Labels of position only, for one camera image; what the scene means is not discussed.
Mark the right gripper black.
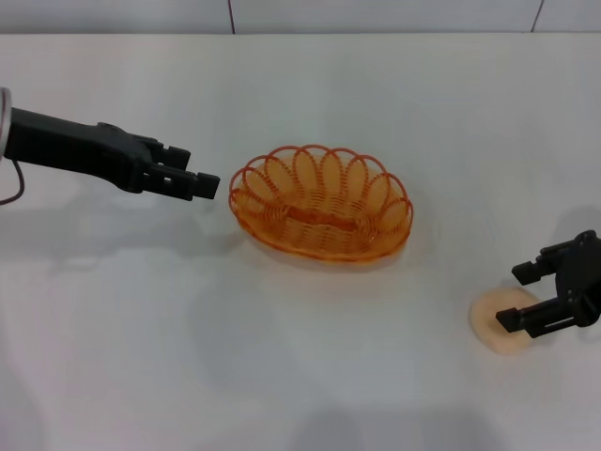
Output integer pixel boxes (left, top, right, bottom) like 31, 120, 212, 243
496, 229, 601, 338

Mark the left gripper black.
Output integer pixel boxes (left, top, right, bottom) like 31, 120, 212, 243
7, 107, 221, 202

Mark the pale round bread bun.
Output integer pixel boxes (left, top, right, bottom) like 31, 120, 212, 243
468, 288, 541, 356

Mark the orange wire oval basket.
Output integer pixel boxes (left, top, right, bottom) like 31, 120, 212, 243
228, 144, 414, 262

